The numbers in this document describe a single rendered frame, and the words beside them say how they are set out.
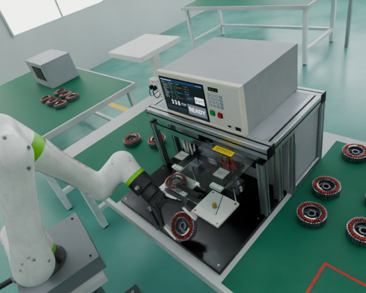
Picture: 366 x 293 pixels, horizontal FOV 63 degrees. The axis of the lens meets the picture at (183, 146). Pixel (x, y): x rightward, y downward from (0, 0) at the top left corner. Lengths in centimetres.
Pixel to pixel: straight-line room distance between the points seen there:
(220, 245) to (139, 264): 110
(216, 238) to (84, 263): 53
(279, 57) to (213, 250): 77
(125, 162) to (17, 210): 43
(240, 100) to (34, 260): 83
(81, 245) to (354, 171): 123
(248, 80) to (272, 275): 68
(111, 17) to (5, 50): 201
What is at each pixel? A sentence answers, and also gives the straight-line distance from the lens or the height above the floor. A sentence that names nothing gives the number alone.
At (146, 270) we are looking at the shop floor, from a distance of 220.
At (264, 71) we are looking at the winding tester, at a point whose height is 131.
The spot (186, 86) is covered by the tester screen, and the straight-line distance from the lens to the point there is 120.
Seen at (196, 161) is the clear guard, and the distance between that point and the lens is 113.
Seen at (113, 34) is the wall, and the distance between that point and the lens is 636.
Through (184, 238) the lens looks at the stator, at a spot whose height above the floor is 84.
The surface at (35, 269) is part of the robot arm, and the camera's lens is 109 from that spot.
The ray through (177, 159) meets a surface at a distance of 140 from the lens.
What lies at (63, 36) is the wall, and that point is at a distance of 589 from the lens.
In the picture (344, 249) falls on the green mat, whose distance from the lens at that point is 126.
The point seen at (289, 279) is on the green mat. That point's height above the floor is 75.
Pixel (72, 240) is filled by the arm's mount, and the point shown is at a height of 83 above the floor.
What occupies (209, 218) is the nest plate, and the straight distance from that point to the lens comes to 130.
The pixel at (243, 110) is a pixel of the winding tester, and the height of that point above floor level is 123.
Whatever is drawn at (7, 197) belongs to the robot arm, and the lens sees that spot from 94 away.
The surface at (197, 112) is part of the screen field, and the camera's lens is 123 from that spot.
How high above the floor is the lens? 178
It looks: 36 degrees down
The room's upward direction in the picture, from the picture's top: 16 degrees counter-clockwise
